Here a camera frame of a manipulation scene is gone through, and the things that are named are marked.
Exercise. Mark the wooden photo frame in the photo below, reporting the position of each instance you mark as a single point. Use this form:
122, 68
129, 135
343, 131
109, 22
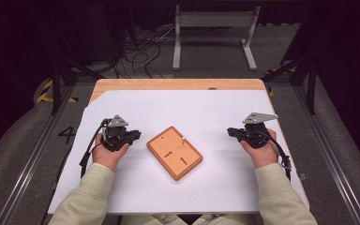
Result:
175, 154

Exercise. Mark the metal floor rail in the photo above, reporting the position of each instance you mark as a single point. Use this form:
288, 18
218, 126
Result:
28, 168
328, 162

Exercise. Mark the yellow black hazard tape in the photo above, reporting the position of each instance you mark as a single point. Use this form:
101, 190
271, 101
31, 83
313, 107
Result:
45, 92

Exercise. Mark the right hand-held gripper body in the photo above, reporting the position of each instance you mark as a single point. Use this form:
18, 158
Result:
254, 134

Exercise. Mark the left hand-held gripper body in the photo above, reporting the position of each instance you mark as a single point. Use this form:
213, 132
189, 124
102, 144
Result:
115, 136

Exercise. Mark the white metal stand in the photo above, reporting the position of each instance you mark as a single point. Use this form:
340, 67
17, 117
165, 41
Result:
214, 20

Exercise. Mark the white paper sheet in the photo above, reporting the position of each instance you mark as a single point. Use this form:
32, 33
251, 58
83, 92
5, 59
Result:
175, 106

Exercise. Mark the wooden table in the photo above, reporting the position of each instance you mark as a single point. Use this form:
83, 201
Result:
175, 83

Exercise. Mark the black metal stand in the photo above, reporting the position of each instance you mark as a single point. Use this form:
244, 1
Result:
311, 84
56, 81

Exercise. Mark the small grey clip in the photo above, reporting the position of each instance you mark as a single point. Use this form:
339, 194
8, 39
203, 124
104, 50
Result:
302, 176

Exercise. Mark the person's left hand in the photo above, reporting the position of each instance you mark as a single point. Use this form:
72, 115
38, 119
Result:
107, 156

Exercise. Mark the person's right hand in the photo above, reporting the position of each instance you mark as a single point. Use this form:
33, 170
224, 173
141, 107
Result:
262, 154

